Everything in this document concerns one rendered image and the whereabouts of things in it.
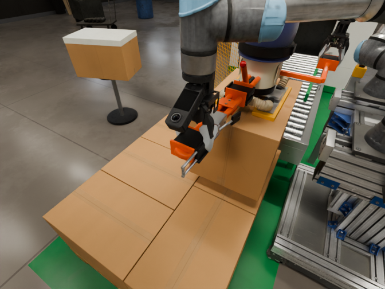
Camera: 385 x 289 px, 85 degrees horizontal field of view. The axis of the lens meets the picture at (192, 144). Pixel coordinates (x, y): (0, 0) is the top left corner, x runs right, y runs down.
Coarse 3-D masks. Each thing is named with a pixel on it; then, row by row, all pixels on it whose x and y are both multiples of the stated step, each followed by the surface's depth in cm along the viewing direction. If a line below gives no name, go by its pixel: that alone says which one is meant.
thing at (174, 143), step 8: (192, 128) 60; (176, 136) 57; (184, 136) 57; (192, 136) 57; (200, 136) 57; (176, 144) 55; (184, 144) 54; (192, 144) 54; (192, 152) 53; (192, 160) 55
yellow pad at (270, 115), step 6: (276, 84) 110; (282, 90) 105; (288, 90) 107; (264, 96) 102; (282, 96) 101; (276, 102) 96; (282, 102) 98; (276, 108) 93; (252, 114) 92; (258, 114) 91; (264, 114) 90; (270, 114) 90; (276, 114) 90; (270, 120) 89
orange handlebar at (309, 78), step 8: (328, 64) 101; (280, 72) 95; (288, 72) 94; (296, 72) 93; (256, 80) 87; (312, 80) 90; (320, 80) 89; (232, 96) 78; (224, 104) 72; (232, 104) 72; (224, 112) 69; (232, 112) 71; (176, 152) 55; (184, 152) 54
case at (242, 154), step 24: (288, 96) 106; (240, 120) 89; (264, 120) 90; (288, 120) 122; (216, 144) 97; (240, 144) 90; (264, 144) 84; (192, 168) 117; (216, 168) 107; (240, 168) 98; (264, 168) 91; (240, 192) 108
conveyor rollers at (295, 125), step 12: (288, 60) 290; (300, 60) 290; (312, 60) 290; (300, 72) 258; (312, 72) 259; (300, 96) 213; (312, 96) 215; (300, 108) 195; (300, 120) 181; (288, 132) 173; (300, 132) 169
